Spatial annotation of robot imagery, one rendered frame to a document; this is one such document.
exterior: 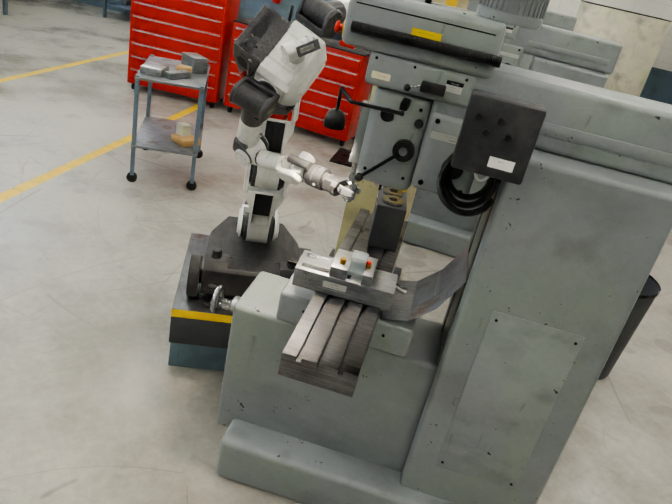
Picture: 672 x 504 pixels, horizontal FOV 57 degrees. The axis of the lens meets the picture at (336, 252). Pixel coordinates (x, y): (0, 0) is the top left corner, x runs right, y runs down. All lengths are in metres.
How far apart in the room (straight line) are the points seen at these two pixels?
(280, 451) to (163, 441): 0.54
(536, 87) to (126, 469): 2.06
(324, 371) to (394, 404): 0.66
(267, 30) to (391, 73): 0.63
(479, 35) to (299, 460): 1.66
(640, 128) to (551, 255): 0.45
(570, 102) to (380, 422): 1.34
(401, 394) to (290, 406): 0.46
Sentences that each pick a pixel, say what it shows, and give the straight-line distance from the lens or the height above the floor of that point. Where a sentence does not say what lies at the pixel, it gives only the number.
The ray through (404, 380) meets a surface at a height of 0.63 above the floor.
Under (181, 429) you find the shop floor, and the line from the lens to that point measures 2.90.
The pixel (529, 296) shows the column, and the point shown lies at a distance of 2.08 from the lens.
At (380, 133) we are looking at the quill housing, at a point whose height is 1.49.
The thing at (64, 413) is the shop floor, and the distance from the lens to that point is 2.99.
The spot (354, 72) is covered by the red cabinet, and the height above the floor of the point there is 0.81.
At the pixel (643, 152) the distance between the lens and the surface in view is 2.08.
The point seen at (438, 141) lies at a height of 1.51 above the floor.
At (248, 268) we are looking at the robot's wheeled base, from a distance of 2.91.
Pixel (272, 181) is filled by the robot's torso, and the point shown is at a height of 1.00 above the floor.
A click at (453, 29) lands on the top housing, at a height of 1.84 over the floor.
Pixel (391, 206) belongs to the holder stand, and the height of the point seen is 1.11.
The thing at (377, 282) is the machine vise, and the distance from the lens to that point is 2.16.
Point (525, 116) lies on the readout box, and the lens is 1.74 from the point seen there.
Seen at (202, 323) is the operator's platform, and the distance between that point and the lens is 2.94.
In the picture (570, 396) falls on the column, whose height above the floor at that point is 0.82.
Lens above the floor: 2.01
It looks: 26 degrees down
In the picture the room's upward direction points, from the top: 13 degrees clockwise
